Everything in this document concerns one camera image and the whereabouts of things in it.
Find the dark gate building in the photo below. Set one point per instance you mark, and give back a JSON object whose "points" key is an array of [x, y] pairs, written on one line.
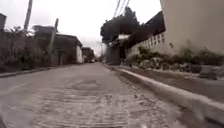
{"points": [[115, 51]]}

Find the distant dark building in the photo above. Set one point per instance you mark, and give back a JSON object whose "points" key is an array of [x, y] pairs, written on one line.
{"points": [[88, 54]]}

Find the grey cobbled road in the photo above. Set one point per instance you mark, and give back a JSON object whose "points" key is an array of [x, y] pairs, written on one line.
{"points": [[83, 90]]}

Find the dark leafy tree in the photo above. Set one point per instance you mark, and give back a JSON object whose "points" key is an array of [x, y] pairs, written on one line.
{"points": [[120, 26]]}

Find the dark roofed building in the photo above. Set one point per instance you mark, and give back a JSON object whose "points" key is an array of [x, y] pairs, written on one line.
{"points": [[155, 23]]}

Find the strip of weeds and rubble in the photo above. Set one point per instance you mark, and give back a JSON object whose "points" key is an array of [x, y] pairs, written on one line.
{"points": [[173, 60]]}

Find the leaning thin pole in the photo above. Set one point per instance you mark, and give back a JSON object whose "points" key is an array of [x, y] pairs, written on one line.
{"points": [[53, 36]]}

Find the pale concrete kerb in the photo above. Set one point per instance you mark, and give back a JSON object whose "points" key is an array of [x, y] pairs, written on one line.
{"points": [[173, 94]]}

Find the grey raised sidewalk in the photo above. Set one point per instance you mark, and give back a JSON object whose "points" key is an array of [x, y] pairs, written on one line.
{"points": [[186, 82]]}

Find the narrow sidewalk strip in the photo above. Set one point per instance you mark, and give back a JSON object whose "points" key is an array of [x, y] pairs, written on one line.
{"points": [[26, 71]]}

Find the pale plastered building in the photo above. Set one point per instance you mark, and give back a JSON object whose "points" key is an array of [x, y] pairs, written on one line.
{"points": [[193, 23]]}

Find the grey utility pole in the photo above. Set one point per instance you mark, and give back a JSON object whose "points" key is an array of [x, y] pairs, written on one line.
{"points": [[28, 15]]}

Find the low house with white wall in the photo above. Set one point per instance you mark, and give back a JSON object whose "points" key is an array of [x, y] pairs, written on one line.
{"points": [[68, 49]]}

